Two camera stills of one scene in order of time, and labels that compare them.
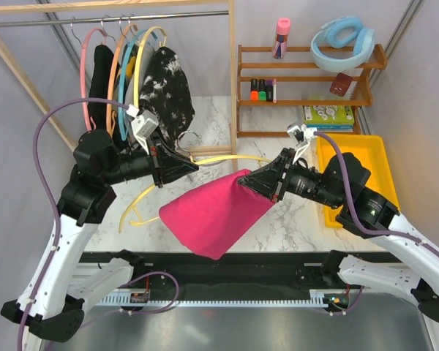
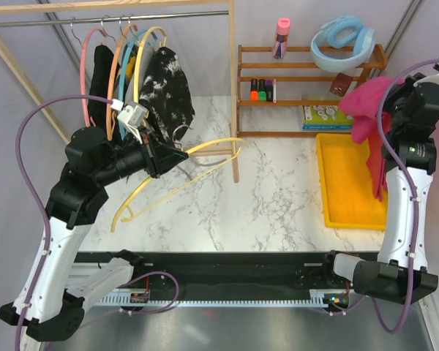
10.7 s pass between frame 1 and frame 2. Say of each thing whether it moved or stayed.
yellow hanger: moved
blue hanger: stayed
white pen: stayed
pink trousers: moved
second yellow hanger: stayed
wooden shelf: stayed
